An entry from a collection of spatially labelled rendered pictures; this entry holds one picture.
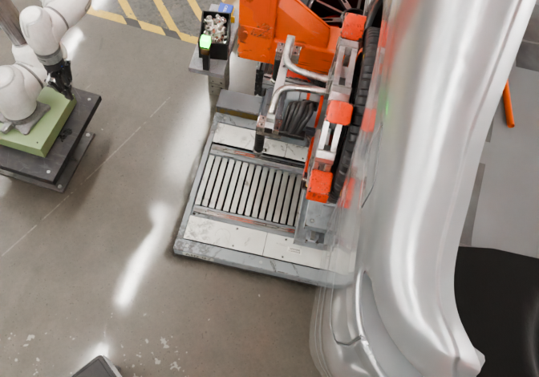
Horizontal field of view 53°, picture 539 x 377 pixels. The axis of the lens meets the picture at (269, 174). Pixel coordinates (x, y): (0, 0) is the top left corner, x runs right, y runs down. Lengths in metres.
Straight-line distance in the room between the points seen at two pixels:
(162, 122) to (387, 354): 2.14
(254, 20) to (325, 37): 0.33
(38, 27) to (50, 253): 1.20
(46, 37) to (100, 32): 1.47
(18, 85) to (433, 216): 1.93
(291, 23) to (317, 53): 0.18
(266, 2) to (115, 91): 1.20
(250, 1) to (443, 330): 1.67
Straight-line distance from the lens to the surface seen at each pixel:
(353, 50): 1.87
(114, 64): 3.27
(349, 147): 1.73
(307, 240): 2.52
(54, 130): 2.65
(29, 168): 2.64
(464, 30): 1.14
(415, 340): 0.97
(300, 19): 2.39
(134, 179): 2.84
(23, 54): 2.57
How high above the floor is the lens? 2.50
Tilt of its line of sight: 62 degrees down
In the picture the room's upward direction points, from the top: 9 degrees clockwise
